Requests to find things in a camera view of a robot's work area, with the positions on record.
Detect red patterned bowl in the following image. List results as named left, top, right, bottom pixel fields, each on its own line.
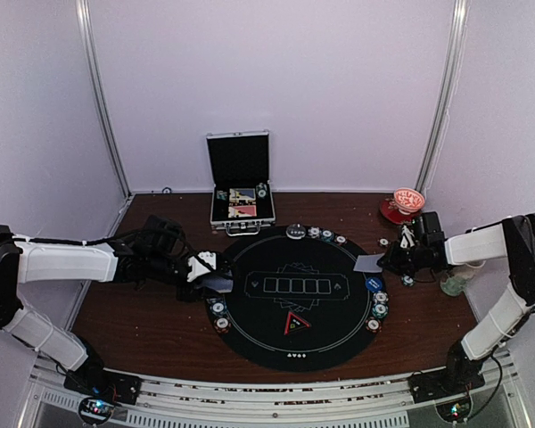
left=393, top=187, right=425, bottom=215

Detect blue card deck box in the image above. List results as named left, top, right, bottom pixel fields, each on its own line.
left=229, top=188, right=256, bottom=203

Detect green ceramic mug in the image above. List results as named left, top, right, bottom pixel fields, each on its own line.
left=440, top=266, right=474, bottom=297

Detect left aluminium frame post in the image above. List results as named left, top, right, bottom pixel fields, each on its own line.
left=75, top=0, right=131, bottom=198

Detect green blue chip stack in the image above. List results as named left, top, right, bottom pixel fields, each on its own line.
left=400, top=276, right=415, bottom=287

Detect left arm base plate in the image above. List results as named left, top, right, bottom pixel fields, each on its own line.
left=63, top=371, right=142, bottom=405

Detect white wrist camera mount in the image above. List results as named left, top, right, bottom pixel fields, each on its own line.
left=186, top=251, right=217, bottom=283
left=399, top=225, right=416, bottom=249

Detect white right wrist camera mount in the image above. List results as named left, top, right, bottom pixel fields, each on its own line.
left=399, top=225, right=416, bottom=249

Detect blue small blind button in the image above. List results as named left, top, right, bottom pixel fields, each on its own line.
left=365, top=276, right=384, bottom=293

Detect aluminium frame post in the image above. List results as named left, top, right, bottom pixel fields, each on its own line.
left=75, top=0, right=131, bottom=198
left=415, top=0, right=471, bottom=194

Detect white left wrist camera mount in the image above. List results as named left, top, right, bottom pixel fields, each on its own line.
left=186, top=251, right=217, bottom=283

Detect card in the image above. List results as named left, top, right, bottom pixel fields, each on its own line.
left=353, top=254, right=383, bottom=274

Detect red triangle all-in marker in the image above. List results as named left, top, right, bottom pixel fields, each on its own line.
left=284, top=311, right=312, bottom=336

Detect right aluminium frame post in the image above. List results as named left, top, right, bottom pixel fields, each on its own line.
left=415, top=0, right=471, bottom=194

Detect red saucer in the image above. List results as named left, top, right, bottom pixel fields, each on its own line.
left=379, top=198, right=423, bottom=225

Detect blue patterned card deck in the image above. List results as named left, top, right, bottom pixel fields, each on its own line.
left=202, top=276, right=234, bottom=294

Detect round black poker mat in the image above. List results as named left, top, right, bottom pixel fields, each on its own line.
left=205, top=226, right=387, bottom=372

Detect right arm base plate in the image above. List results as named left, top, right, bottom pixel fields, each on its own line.
left=407, top=368, right=485, bottom=403

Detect clear dealer button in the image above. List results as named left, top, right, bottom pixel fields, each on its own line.
left=285, top=224, right=307, bottom=240

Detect blue chips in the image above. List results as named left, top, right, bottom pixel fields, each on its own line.
left=308, top=226, right=321, bottom=239
left=373, top=291, right=389, bottom=305

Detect aluminium poker case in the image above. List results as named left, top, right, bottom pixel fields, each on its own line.
left=206, top=129, right=276, bottom=237

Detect red card deck box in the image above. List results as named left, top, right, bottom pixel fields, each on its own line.
left=228, top=205, right=257, bottom=218

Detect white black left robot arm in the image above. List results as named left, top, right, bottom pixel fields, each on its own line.
left=0, top=216, right=235, bottom=396

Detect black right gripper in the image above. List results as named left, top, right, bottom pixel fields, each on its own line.
left=377, top=239, right=427, bottom=277

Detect green chips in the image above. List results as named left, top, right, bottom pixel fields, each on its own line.
left=321, top=229, right=334, bottom=242
left=372, top=302, right=389, bottom=319
left=210, top=300, right=226, bottom=317

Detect green chip stack in case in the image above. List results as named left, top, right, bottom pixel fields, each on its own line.
left=256, top=183, right=268, bottom=199

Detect orange chips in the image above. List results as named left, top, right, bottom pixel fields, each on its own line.
left=365, top=317, right=382, bottom=333
left=213, top=317, right=231, bottom=334
left=334, top=235, right=347, bottom=245

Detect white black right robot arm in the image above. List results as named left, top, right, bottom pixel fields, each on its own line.
left=377, top=211, right=535, bottom=394

